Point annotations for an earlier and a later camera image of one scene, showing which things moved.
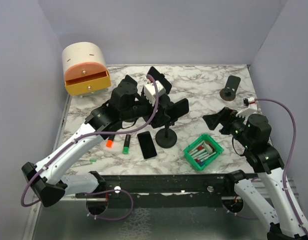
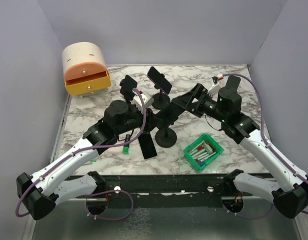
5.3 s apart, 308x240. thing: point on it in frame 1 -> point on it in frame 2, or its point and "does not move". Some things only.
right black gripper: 213,119 -> 185,100
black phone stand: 166,138 does not move
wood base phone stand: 228,93 does not move
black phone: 178,108 does not move
